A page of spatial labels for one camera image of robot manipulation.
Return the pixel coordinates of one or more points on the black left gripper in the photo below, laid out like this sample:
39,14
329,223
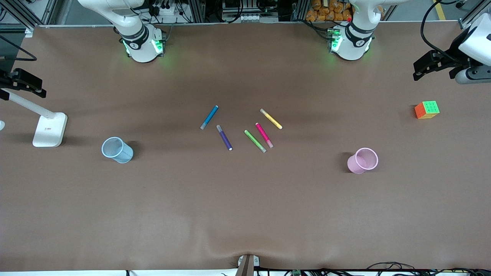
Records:
449,60

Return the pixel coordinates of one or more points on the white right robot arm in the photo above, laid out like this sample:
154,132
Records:
138,36

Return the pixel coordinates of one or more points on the blue marker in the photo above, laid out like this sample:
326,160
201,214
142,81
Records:
209,117

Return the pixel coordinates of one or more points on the blue mesh cup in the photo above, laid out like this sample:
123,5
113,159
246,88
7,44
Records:
119,152

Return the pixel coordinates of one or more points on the brown camera mount bracket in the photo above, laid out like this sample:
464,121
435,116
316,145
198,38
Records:
245,266

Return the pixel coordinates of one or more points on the purple marker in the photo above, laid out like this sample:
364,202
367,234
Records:
224,137

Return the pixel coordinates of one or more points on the green marker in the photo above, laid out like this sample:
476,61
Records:
255,141

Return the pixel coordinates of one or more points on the yellow marker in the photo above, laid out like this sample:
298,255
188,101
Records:
271,119

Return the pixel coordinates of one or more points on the orange snack bag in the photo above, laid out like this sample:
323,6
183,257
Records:
326,11

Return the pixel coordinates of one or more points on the pink marker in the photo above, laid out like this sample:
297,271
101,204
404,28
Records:
264,135

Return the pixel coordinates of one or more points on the white desk stand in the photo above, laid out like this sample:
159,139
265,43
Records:
49,130

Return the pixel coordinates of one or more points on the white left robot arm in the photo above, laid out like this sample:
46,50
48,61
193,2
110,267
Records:
355,38

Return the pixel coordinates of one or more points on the pink mesh cup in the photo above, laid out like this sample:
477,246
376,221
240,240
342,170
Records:
360,163

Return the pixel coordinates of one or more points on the white power strip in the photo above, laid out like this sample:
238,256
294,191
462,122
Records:
167,9

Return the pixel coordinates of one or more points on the aluminium frame post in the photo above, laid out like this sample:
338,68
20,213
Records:
23,11
473,13

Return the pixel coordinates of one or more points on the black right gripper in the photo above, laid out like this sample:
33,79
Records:
7,78

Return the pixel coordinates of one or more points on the colourful puzzle cube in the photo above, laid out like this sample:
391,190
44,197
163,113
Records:
427,110

